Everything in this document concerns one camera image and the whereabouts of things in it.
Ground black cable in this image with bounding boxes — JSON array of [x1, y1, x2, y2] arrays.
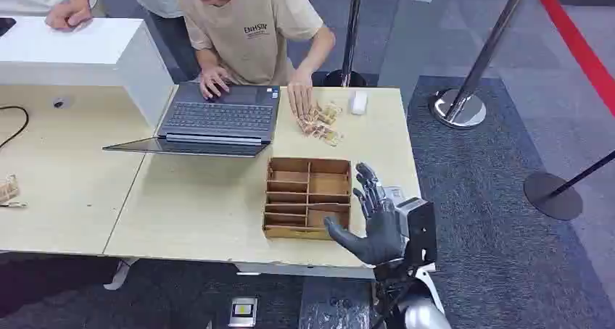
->
[[0, 105, 30, 151]]

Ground metal floor socket box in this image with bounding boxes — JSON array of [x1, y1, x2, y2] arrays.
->
[[227, 296, 259, 329]]

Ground chrome stanchion black base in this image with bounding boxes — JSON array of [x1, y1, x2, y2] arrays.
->
[[323, 0, 369, 88]]

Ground person's left hand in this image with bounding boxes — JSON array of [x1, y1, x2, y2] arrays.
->
[[286, 70, 315, 122]]

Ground white cabinet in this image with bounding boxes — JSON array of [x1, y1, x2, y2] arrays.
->
[[0, 16, 176, 128]]

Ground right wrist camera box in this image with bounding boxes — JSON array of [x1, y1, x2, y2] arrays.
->
[[383, 186, 439, 266]]

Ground person's right hand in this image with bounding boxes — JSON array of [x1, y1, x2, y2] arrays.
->
[[199, 66, 235, 101]]

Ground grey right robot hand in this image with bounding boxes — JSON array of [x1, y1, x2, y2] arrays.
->
[[323, 162, 408, 267]]

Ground dark grey open laptop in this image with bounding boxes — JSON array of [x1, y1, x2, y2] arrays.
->
[[102, 81, 283, 159]]

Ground wooden compartment card box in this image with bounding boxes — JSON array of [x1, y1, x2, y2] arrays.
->
[[262, 157, 353, 242]]

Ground black stanchion flat base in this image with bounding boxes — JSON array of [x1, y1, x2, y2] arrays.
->
[[523, 149, 615, 222]]

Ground person standing behind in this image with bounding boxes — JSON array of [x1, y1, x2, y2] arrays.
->
[[129, 0, 202, 81]]

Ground person in beige shirt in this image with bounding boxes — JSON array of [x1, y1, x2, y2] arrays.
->
[[175, 0, 337, 122]]

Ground white desk leg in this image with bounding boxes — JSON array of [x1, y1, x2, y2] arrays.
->
[[102, 257, 141, 292]]

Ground red barrier belt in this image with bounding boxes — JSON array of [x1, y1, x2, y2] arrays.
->
[[532, 0, 615, 118]]

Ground person's hand on cabinet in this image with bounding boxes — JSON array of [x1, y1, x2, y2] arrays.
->
[[45, 0, 94, 32]]

